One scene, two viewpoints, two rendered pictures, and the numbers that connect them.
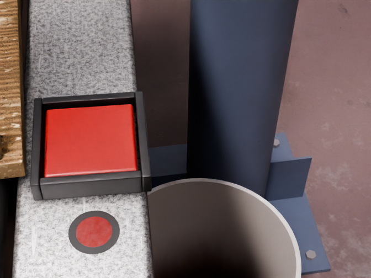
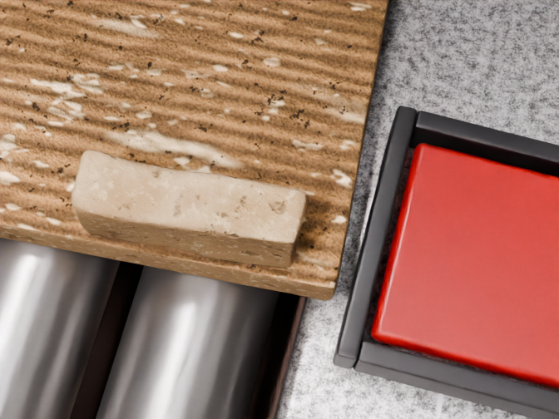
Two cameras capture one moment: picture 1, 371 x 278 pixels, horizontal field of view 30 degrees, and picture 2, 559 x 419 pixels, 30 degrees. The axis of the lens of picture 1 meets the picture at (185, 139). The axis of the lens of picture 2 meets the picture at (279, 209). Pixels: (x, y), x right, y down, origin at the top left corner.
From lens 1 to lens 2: 0.24 m
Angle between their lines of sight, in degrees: 24
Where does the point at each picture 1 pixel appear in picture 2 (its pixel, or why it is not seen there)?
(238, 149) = not seen: outside the picture
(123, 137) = not seen: outside the picture
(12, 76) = (366, 29)
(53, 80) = (447, 39)
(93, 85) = (536, 85)
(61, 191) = (399, 377)
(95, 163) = (493, 338)
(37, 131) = (387, 204)
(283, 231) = not seen: outside the picture
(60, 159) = (418, 298)
